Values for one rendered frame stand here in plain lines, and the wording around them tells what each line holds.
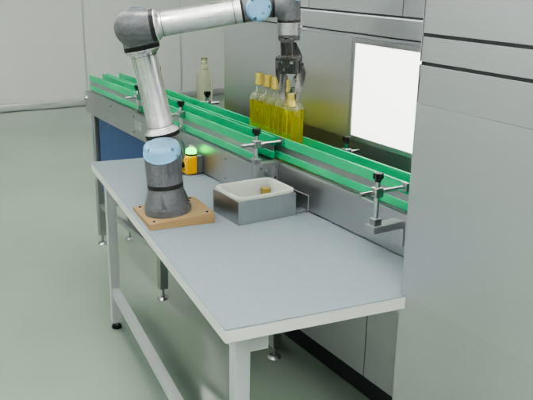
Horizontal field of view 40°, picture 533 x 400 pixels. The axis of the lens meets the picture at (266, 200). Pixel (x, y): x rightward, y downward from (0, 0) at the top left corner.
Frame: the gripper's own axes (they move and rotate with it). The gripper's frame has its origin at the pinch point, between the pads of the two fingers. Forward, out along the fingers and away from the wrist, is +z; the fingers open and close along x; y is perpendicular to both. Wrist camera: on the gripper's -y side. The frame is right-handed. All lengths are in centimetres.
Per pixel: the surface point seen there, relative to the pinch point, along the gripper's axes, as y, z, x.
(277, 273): 61, 37, 9
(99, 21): -528, 18, -329
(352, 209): 24.3, 30.2, 24.3
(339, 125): -10.8, 12.0, 15.1
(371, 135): 0.7, 12.2, 27.3
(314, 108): -21.7, 8.2, 4.2
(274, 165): -3.4, 25.3, -6.7
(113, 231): -27, 64, -83
